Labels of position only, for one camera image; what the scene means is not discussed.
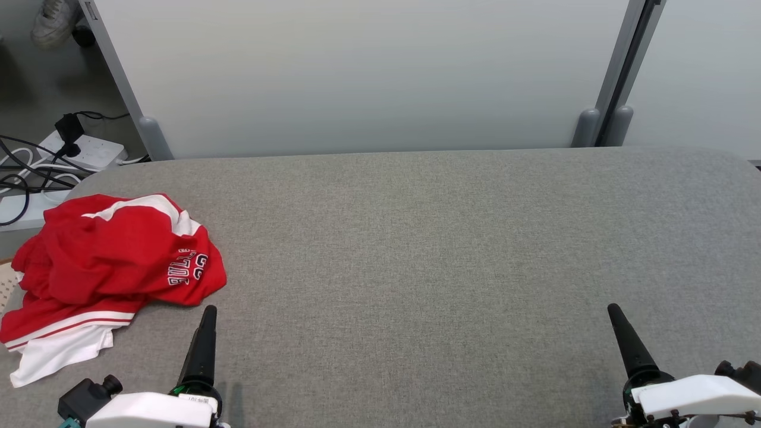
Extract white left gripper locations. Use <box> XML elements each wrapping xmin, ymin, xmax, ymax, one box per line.
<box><xmin>86</xmin><ymin>305</ymin><xmax>229</xmax><ymax>428</ymax></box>

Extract grey metal stand leg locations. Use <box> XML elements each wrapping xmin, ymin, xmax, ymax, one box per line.
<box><xmin>80</xmin><ymin>0</ymin><xmax>649</xmax><ymax>161</ymax></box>

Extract beige perforated laundry basket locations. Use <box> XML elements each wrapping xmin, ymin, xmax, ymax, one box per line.
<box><xmin>0</xmin><ymin>259</ymin><xmax>26</xmax><ymax>319</ymax></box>

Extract grey metal frame with casters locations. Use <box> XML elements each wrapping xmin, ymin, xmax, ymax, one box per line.
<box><xmin>606</xmin><ymin>0</ymin><xmax>761</xmax><ymax>160</ymax></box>

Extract grey partition foot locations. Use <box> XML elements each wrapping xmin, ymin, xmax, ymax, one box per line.
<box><xmin>605</xmin><ymin>105</ymin><xmax>635</xmax><ymax>147</ymax></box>
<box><xmin>140</xmin><ymin>116</ymin><xmax>174</xmax><ymax>161</ymax></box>
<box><xmin>571</xmin><ymin>107</ymin><xmax>602</xmax><ymax>148</ymax></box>

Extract red jersey shirt white sleeves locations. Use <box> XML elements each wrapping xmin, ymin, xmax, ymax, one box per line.
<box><xmin>0</xmin><ymin>235</ymin><xmax>149</xmax><ymax>388</ymax></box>

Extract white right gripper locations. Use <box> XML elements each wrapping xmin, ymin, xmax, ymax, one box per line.
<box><xmin>606</xmin><ymin>303</ymin><xmax>761</xmax><ymax>428</ymax></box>

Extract white sneaker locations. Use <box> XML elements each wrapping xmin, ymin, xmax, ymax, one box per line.
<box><xmin>31</xmin><ymin>0</ymin><xmax>82</xmax><ymax>48</ymax></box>

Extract white power strip with cables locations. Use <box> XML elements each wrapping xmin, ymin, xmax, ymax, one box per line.
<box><xmin>0</xmin><ymin>163</ymin><xmax>81</xmax><ymax>226</ymax></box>

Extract black plug adapter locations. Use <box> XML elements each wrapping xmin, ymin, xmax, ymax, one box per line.
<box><xmin>55</xmin><ymin>113</ymin><xmax>85</xmax><ymax>158</ymax></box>

